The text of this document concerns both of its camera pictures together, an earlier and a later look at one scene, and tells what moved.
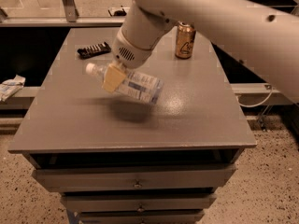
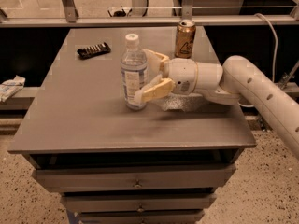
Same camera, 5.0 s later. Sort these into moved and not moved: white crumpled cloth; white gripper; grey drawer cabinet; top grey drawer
Moved: white gripper
Not moved: top grey drawer; grey drawer cabinet; white crumpled cloth
